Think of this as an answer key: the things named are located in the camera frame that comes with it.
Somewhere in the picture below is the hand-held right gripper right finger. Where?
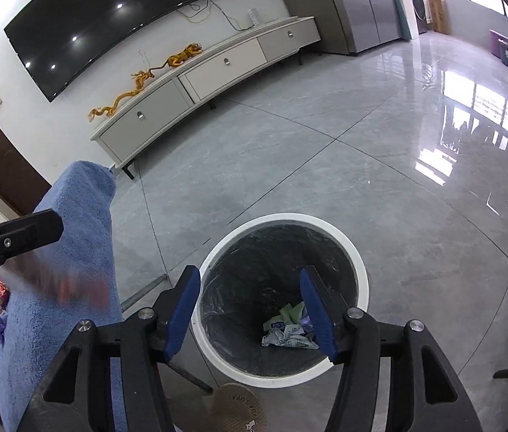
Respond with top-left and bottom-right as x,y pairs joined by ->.
300,266 -> 484,432

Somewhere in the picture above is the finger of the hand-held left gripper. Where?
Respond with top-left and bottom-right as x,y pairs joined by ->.
0,211 -> 64,278

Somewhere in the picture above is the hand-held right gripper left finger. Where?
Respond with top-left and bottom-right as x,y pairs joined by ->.
15,266 -> 201,432

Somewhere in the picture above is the green plastic wrapper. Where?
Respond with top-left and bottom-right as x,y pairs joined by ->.
280,303 -> 305,325

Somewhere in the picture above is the white wrapper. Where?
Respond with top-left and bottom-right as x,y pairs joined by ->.
260,317 -> 320,350

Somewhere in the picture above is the white round trash can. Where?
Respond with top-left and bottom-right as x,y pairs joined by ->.
191,212 -> 370,390

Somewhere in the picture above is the silver metal table bar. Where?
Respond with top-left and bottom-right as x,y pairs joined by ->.
120,274 -> 167,314

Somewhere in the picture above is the blue fluffy blanket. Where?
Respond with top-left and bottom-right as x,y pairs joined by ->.
0,161 -> 129,432

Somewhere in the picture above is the dark table leg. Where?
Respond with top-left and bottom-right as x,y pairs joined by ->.
166,360 -> 214,393

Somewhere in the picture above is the beige slipper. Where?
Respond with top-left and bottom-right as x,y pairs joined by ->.
208,382 -> 268,432

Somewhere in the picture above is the golden dragon figurine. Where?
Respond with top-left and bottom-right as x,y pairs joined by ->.
89,69 -> 156,122

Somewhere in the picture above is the white television cabinet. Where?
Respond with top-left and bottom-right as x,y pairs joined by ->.
90,17 -> 320,180

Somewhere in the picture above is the golden tiger figurine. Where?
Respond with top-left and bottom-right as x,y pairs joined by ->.
164,44 -> 203,69

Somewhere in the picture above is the grey double-door refrigerator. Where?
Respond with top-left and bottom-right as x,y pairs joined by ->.
319,0 -> 403,57

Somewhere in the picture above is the brown cardboard box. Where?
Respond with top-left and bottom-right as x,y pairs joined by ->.
427,0 -> 453,36

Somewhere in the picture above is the grey washing machine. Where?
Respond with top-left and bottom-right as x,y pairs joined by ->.
409,0 -> 430,35

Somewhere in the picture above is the black wall television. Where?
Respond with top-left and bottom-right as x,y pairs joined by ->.
4,0 -> 239,103

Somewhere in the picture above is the black television cable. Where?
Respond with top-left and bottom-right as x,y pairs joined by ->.
177,2 -> 248,32

